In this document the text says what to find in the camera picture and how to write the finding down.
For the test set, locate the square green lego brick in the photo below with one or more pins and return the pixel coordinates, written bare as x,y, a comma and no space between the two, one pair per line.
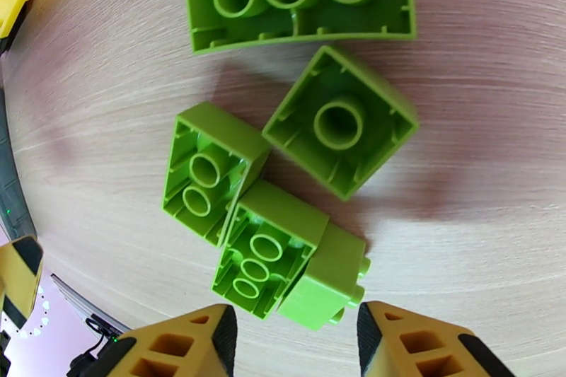
340,93

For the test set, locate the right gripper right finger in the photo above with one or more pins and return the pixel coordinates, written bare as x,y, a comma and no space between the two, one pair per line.
420,353

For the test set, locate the left base control board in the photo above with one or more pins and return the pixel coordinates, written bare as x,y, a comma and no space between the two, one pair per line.
95,340

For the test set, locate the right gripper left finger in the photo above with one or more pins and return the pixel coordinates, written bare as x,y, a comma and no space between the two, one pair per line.
177,349

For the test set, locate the aluminium front rail platform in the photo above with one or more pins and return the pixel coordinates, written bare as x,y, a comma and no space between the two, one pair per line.
84,305

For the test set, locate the large green lego brick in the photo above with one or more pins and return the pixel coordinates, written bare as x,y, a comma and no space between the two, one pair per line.
305,13

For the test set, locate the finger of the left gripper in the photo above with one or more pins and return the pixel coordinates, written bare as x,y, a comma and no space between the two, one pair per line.
20,274

